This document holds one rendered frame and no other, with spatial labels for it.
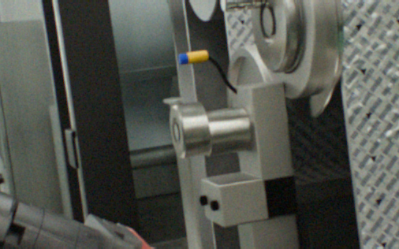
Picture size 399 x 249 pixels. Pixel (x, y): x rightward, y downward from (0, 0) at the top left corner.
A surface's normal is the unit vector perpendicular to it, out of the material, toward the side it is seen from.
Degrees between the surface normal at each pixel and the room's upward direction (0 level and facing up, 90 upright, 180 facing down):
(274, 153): 90
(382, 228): 90
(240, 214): 90
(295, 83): 90
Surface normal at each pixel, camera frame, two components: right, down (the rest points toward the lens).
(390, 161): 0.26, 0.05
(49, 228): 0.47, -0.64
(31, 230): 0.44, -0.44
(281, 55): -0.96, 0.14
